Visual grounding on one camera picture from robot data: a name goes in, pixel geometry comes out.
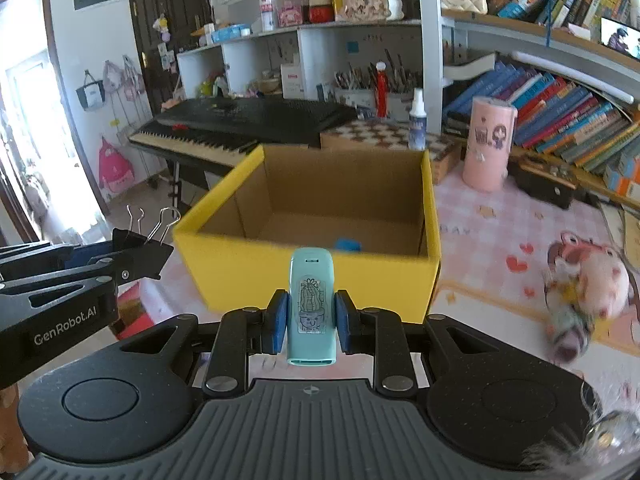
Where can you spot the smartphone with lit screen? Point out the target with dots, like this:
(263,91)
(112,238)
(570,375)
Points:
(622,37)

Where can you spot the black keyboard stand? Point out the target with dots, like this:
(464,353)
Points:
(187,185)

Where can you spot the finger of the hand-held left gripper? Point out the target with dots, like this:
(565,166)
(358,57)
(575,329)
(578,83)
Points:
(60,287)
(87,256)

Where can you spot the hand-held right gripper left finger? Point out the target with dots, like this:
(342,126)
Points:
(277,322)

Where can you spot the blue orange medicine box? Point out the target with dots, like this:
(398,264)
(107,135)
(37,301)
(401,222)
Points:
(622,177)

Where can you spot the white box with red label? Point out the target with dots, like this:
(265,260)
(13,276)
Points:
(292,82)

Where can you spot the pink plush pig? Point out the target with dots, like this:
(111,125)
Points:
(595,280)

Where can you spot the white bottle with blue cap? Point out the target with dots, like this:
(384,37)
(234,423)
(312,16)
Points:
(268,10)

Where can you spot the grey fluffy pompom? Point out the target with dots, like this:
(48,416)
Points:
(565,445)

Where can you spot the black electronic keyboard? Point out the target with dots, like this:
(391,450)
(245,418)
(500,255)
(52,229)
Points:
(240,125)

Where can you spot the hanging tote bags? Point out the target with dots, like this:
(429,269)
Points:
(107,82)

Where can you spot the light blue packet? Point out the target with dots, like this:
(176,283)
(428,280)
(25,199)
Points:
(230,34)

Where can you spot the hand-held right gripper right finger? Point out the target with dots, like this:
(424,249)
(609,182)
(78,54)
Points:
(345,322)

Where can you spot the pink cartoon cylinder container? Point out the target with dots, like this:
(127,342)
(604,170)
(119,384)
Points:
(489,145)

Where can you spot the yellow cardboard box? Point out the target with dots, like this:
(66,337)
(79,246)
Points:
(225,270)

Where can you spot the pen holder with brushes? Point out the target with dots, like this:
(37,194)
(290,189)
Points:
(355,92)

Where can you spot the wooden chessboard box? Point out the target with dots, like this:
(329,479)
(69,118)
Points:
(380,135)

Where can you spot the black binder clip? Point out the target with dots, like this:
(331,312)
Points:
(142,257)

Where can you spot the white spray bottle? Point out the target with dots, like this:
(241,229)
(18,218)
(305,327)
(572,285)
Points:
(417,125)

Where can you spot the mint green plastic case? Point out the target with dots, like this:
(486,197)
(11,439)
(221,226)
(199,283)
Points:
(310,305)

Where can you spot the red bottle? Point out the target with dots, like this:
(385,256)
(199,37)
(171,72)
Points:
(381,90)

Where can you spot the pink backpack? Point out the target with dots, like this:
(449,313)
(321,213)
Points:
(115,167)

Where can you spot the small pink box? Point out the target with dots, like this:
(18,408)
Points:
(291,15)

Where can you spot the white light bar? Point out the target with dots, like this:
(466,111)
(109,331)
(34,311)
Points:
(540,62)

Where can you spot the white bookshelf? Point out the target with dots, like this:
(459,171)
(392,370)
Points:
(430,45)

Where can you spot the blue cloth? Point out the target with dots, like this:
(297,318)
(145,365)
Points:
(348,244)

